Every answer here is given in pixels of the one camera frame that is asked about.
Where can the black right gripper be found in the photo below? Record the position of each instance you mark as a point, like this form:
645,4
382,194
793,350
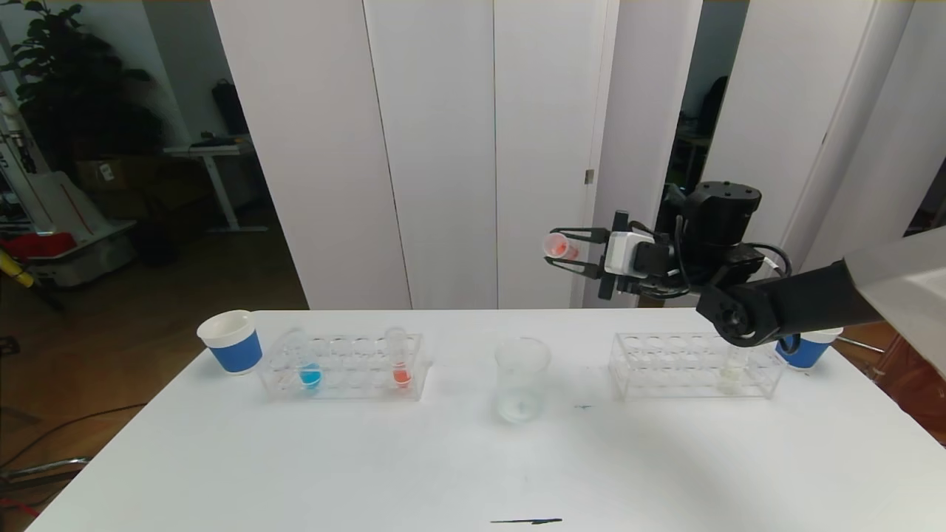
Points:
610,256

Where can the test tube with red pigment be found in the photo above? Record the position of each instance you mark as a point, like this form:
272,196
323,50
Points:
401,375
560,246

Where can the test tube with blue pigment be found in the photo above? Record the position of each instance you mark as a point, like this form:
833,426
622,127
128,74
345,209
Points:
310,375

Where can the black and silver right robot arm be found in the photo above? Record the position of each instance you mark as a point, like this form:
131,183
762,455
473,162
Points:
798,295

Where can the clear acrylic test tube rack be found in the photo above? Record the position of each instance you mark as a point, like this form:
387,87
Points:
665,366
347,369

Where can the clear glass beaker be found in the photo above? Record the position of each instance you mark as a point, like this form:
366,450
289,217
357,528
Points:
522,384

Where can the test tube with white pigment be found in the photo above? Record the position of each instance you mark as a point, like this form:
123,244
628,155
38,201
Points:
733,373

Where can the blue and white cup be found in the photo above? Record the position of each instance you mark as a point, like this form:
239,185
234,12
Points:
805,355
235,347

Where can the black backpack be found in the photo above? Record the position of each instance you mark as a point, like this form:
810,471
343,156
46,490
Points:
229,107

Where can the white standing desk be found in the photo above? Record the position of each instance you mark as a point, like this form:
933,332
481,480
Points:
214,151

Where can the black bin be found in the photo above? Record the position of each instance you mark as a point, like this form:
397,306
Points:
157,244

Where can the brown cardboard box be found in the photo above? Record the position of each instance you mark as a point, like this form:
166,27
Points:
100,176

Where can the white machine base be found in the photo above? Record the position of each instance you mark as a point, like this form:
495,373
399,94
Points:
89,262

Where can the white leaning board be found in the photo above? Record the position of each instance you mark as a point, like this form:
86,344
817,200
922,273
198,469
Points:
63,207

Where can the dark green potted plant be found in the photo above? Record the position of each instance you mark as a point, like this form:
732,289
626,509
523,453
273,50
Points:
74,89

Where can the yellow tool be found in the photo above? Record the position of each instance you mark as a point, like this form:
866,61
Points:
15,272

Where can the metal chair leg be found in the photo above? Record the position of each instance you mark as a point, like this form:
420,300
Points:
44,469

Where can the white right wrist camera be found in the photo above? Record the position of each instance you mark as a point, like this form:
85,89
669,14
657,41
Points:
627,255

